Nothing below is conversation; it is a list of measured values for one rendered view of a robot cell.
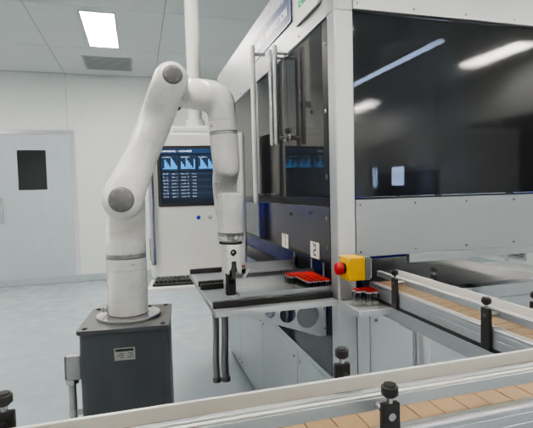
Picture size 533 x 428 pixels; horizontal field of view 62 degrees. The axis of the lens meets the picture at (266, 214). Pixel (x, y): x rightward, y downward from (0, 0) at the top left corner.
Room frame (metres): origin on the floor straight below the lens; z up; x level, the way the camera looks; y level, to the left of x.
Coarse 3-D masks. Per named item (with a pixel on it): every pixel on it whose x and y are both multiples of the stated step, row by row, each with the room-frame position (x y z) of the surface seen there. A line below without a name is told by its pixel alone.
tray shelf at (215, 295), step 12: (192, 276) 1.90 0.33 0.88; (204, 276) 1.89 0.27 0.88; (216, 276) 1.89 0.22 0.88; (204, 300) 1.55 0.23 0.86; (216, 300) 1.47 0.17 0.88; (228, 300) 1.46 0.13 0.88; (312, 300) 1.44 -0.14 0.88; (324, 300) 1.43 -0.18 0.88; (336, 300) 1.43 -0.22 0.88; (216, 312) 1.33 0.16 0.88; (228, 312) 1.33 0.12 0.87; (240, 312) 1.34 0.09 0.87; (252, 312) 1.36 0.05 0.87; (264, 312) 1.37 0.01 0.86
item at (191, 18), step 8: (184, 0) 2.39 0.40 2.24; (192, 0) 2.36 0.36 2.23; (192, 8) 2.36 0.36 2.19; (192, 16) 2.36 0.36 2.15; (192, 24) 2.36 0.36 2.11; (192, 32) 2.36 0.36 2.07; (192, 40) 2.36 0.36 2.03; (192, 48) 2.36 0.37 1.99; (192, 56) 2.36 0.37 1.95; (192, 64) 2.36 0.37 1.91; (192, 72) 2.36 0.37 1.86; (192, 112) 2.36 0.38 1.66; (200, 112) 2.39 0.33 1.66; (192, 120) 2.35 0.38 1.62; (200, 120) 2.36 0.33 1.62
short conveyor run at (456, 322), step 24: (384, 288) 1.35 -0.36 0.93; (408, 288) 1.35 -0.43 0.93; (432, 288) 1.18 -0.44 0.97; (456, 288) 1.18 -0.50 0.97; (408, 312) 1.24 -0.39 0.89; (432, 312) 1.13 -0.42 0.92; (456, 312) 1.08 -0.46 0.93; (480, 312) 0.96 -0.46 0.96; (504, 312) 0.94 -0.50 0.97; (528, 312) 0.96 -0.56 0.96; (432, 336) 1.13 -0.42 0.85; (456, 336) 1.05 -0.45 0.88; (480, 336) 0.96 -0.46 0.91; (504, 336) 0.91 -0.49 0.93; (528, 336) 0.89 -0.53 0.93
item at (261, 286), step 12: (264, 276) 1.68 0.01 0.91; (276, 276) 1.70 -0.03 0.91; (240, 288) 1.63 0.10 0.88; (252, 288) 1.63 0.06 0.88; (264, 288) 1.62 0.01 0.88; (276, 288) 1.62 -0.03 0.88; (288, 288) 1.61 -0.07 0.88; (300, 288) 1.46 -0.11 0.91; (312, 288) 1.47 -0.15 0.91; (324, 288) 1.48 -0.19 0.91
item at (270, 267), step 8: (248, 264) 2.02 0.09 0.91; (256, 264) 2.03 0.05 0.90; (264, 264) 2.04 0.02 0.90; (272, 264) 2.05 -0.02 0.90; (280, 264) 2.06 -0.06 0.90; (288, 264) 2.07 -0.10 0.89; (256, 272) 1.95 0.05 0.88; (264, 272) 1.77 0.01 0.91; (272, 272) 1.78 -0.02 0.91; (280, 272) 1.79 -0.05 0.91; (288, 272) 1.80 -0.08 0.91
